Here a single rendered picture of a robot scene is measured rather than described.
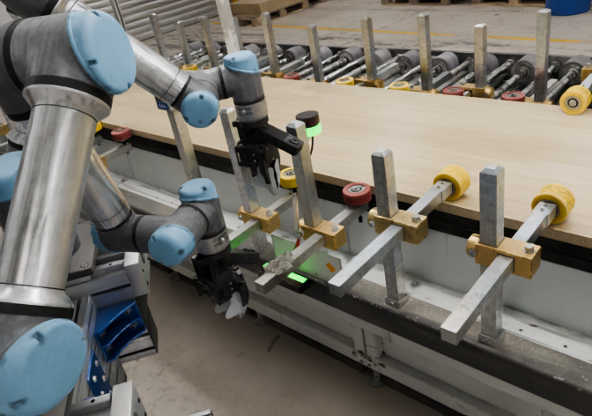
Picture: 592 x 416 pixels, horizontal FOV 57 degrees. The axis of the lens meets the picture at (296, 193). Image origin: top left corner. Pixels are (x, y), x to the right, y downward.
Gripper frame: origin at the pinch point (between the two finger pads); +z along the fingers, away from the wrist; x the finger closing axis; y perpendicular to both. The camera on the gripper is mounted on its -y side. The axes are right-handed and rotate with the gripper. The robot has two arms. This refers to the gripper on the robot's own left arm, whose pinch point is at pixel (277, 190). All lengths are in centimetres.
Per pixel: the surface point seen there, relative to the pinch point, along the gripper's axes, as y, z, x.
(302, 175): -5.7, -1.9, -4.6
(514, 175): -55, 11, -30
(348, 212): -12.9, 14.7, -14.1
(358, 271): -27.1, 5.4, 22.6
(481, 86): -40, 13, -108
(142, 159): 100, 26, -66
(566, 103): -69, 7, -72
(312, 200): -6.7, 5.9, -5.5
